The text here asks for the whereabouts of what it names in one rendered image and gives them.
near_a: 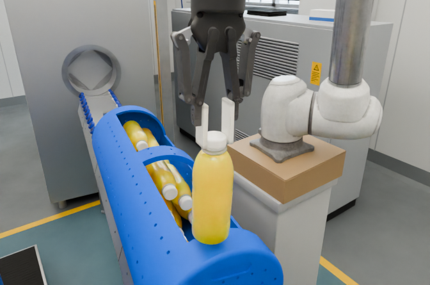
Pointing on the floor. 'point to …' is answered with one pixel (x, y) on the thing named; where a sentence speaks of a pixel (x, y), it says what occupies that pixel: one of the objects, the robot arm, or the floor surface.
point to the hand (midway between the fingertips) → (215, 123)
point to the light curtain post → (163, 56)
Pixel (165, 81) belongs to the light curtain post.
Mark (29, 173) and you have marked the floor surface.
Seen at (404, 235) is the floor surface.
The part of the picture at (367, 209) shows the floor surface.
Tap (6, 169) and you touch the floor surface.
